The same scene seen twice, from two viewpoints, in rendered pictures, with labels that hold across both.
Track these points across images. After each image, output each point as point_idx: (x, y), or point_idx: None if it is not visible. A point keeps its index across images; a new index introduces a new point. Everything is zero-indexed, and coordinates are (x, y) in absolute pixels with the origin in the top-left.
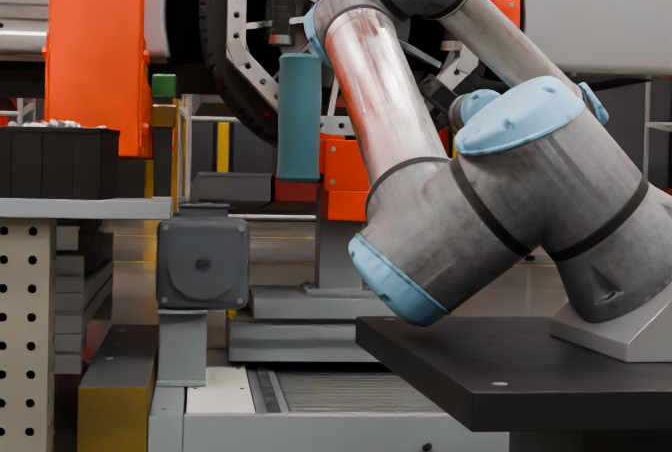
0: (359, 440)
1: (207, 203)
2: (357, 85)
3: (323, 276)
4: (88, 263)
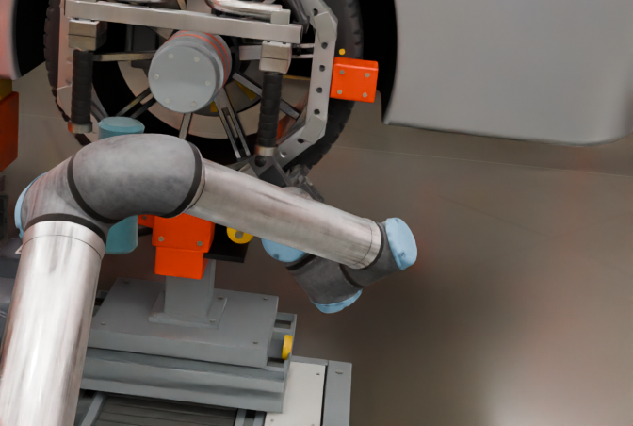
0: None
1: None
2: (1, 353)
3: (169, 302)
4: None
